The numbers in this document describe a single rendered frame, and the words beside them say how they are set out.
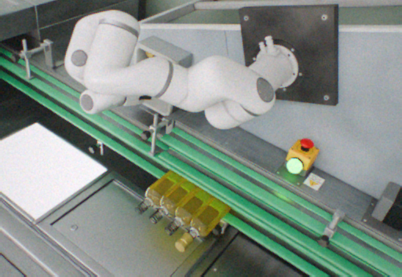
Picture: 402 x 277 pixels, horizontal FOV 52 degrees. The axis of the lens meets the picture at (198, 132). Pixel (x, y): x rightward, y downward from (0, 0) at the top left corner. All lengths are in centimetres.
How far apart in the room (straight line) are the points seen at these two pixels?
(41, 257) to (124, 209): 30
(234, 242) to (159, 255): 27
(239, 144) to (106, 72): 61
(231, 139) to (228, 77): 51
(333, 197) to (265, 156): 23
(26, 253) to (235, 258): 65
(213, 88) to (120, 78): 18
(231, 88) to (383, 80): 45
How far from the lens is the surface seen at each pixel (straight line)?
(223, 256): 140
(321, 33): 111
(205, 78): 82
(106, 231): 139
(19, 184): 155
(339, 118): 121
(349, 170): 129
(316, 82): 117
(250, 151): 129
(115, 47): 85
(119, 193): 149
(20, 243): 140
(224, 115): 93
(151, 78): 83
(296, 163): 122
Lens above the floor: 178
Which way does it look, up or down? 43 degrees down
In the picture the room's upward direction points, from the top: 128 degrees counter-clockwise
